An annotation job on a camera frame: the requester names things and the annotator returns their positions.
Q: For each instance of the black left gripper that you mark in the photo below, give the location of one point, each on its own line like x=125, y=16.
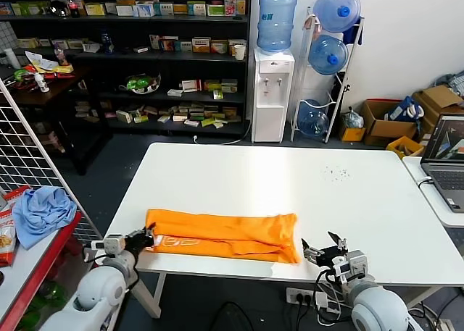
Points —
x=135, y=245

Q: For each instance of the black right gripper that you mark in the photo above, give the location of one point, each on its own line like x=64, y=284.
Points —
x=328, y=255

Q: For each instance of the orange t-shirt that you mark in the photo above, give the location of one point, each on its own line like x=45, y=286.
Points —
x=224, y=233

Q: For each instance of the black rounded robot base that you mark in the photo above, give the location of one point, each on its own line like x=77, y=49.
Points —
x=232, y=318

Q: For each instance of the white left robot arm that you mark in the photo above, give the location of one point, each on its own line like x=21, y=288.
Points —
x=98, y=284

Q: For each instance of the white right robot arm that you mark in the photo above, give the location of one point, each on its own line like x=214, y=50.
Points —
x=377, y=305

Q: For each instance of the pile of grey clothes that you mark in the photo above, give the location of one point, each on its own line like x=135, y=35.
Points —
x=453, y=81

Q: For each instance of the white power strip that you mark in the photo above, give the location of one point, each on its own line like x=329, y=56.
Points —
x=295, y=295

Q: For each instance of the white table leg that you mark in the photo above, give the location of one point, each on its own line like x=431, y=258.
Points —
x=429, y=295
x=147, y=302

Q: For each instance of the scattered dark crumbs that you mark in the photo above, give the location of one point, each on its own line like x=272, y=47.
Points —
x=337, y=173

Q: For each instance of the red framed cart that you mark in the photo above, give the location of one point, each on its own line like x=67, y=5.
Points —
x=67, y=237

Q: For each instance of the light blue crumpled cloth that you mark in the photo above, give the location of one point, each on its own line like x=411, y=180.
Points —
x=43, y=215

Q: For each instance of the green plastic bottle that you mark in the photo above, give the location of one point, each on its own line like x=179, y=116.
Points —
x=54, y=295

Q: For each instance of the small yellow bin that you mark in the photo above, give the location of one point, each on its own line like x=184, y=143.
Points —
x=353, y=134

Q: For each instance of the white side table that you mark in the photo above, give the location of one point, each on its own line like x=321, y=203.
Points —
x=411, y=164

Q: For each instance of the white green carton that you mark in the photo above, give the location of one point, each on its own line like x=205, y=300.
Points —
x=124, y=116

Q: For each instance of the yellow plastic crate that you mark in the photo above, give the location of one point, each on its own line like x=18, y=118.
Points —
x=404, y=148

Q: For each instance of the blue water jug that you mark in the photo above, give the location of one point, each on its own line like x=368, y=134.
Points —
x=313, y=121
x=276, y=19
x=328, y=54
x=335, y=10

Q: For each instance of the lime green flat box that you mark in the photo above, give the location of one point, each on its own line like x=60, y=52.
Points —
x=208, y=122

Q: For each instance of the large open cardboard box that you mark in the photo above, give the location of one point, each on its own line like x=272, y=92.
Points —
x=380, y=128

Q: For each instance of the clear plastic bag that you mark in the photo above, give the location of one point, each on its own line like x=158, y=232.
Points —
x=353, y=119

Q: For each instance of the grey laptop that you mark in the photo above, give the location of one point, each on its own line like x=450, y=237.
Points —
x=446, y=179

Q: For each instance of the red white snack bag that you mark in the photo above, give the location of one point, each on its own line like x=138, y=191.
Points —
x=14, y=197

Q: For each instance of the orange chip bag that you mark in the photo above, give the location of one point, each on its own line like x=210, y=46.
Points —
x=6, y=240

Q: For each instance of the flat white box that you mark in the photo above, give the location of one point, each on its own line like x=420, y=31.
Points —
x=141, y=50
x=175, y=92

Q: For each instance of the bowl of green fruit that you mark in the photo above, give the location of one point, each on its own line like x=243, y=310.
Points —
x=141, y=83

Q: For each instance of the white red medicine box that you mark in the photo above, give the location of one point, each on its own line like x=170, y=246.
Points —
x=191, y=85

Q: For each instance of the blue shopping bag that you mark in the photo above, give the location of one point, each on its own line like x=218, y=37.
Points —
x=402, y=110

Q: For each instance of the small green box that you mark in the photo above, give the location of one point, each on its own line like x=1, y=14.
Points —
x=218, y=95

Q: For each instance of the yellow green medicine box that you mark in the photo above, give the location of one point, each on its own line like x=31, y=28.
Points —
x=212, y=85

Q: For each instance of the white water dispenser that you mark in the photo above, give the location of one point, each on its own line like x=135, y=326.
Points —
x=270, y=92

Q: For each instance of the dark wooden table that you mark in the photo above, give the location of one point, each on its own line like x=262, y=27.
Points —
x=65, y=88

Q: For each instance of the pale green medicine box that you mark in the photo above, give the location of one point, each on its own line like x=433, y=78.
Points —
x=229, y=85

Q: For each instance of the white plastic bottle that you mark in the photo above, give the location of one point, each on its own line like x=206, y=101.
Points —
x=41, y=84

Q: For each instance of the cardboard box with flaps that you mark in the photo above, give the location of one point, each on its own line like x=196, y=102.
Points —
x=438, y=97

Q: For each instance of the small white teal box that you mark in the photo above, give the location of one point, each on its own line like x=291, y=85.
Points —
x=186, y=46

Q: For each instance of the white pink medicine box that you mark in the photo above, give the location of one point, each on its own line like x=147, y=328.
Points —
x=154, y=42

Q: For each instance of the blue bottle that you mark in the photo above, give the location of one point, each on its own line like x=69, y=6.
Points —
x=106, y=43

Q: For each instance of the yellow snack bag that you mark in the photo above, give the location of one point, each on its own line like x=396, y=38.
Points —
x=47, y=64

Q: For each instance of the pink bottle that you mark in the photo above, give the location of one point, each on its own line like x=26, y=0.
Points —
x=60, y=55

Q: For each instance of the green snack bag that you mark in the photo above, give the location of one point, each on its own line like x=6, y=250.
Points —
x=22, y=74

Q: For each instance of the white paper cup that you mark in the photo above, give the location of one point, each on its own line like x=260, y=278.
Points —
x=239, y=52

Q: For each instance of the black shelf unit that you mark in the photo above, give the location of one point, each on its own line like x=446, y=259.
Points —
x=119, y=30

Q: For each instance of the dark blue hanging cloth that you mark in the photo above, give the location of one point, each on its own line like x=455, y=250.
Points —
x=351, y=32

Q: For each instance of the white cylinder container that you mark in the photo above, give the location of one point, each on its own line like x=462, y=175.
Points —
x=11, y=58

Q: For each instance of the pink rag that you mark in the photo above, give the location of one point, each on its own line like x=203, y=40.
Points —
x=311, y=24

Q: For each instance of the blue white medicine box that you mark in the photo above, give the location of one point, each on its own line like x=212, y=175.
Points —
x=144, y=10

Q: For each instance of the teal white medicine box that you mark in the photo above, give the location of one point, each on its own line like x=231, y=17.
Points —
x=164, y=9

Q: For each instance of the small yellow medicine box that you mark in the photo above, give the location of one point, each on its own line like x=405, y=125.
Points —
x=180, y=9

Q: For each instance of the green white medicine box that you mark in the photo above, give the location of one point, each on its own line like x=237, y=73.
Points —
x=196, y=8

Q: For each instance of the white metal jug rack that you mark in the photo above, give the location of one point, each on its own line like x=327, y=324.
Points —
x=308, y=16

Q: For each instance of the cola bottle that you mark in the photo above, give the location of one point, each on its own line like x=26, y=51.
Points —
x=73, y=7

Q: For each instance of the shiny black helmet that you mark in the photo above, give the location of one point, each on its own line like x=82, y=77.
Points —
x=58, y=8

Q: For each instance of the tall pink box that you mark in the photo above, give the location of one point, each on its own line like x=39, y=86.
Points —
x=230, y=5

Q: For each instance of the tall yellow box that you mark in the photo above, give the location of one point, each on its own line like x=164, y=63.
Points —
x=240, y=7

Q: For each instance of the wide green medicine box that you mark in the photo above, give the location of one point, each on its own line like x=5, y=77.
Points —
x=34, y=8

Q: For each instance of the orange white carton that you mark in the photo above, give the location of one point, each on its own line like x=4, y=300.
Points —
x=5, y=9

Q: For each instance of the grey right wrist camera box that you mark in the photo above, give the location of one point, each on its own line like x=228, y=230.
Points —
x=355, y=264

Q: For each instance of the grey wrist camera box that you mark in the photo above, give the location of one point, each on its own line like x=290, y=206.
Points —
x=355, y=264
x=110, y=245

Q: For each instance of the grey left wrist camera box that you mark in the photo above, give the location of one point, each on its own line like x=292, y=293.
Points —
x=110, y=245

